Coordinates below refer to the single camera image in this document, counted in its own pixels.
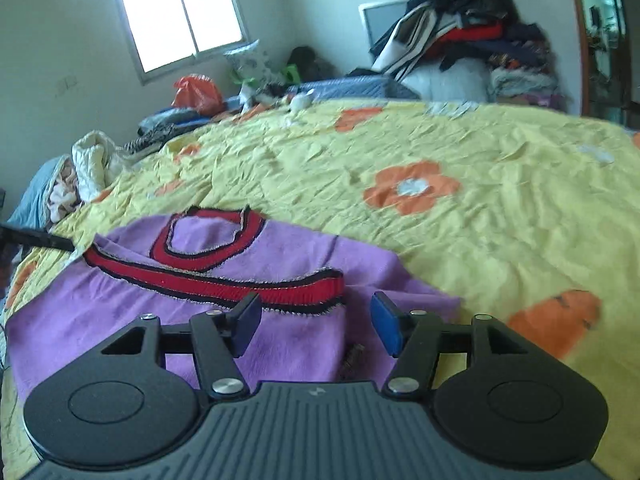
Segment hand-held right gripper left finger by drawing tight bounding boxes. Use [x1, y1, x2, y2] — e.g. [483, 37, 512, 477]
[100, 292, 264, 401]

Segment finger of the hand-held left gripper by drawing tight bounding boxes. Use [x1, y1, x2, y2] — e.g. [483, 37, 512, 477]
[0, 224, 75, 255]

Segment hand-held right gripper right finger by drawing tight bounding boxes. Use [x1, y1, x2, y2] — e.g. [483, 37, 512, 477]
[369, 290, 522, 395]

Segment purple sweater with red collar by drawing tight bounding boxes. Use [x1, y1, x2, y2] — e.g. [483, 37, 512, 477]
[5, 205, 462, 402]

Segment heap of light clothes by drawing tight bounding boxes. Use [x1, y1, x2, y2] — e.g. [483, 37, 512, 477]
[6, 155, 82, 227]

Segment dark patterned clothes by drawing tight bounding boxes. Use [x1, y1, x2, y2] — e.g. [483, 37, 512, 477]
[122, 107, 212, 157]

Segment pile of mixed clothes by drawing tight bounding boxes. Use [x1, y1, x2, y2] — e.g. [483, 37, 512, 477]
[349, 0, 569, 112]

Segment white quilted jacket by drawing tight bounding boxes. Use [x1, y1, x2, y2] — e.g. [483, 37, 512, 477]
[71, 130, 127, 204]

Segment yellow floral bedsheet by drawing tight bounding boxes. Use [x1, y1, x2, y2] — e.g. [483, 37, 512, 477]
[0, 97, 640, 480]

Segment orange plastic bag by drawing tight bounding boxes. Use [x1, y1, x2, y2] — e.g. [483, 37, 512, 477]
[171, 74, 224, 115]

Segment blue quilted blanket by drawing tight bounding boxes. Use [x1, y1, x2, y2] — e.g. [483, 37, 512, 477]
[286, 74, 422, 104]

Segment white floral pillow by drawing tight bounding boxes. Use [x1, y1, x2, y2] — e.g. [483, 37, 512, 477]
[222, 40, 274, 84]

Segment dark bag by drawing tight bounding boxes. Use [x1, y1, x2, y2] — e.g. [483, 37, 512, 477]
[287, 46, 337, 81]

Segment window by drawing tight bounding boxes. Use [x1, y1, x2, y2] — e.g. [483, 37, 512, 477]
[106, 0, 252, 87]

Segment grey monitor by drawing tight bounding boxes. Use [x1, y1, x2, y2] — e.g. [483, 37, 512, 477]
[357, 0, 409, 49]

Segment wooden door frame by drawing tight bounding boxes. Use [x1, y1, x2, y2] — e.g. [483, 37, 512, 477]
[566, 0, 640, 127]

